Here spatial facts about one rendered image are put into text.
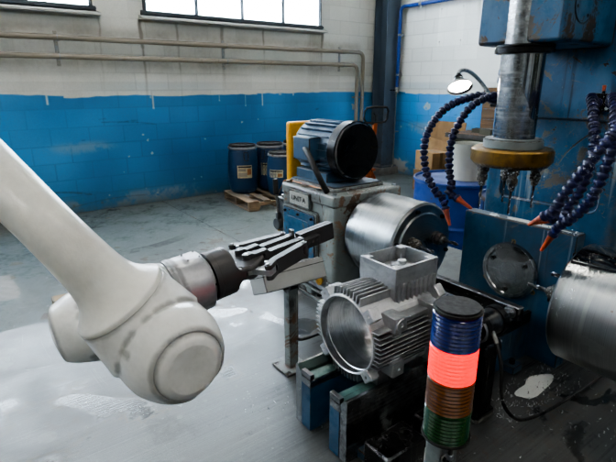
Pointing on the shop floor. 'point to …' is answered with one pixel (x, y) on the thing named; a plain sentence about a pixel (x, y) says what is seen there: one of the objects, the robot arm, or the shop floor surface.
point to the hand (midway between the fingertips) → (314, 235)
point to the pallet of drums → (255, 172)
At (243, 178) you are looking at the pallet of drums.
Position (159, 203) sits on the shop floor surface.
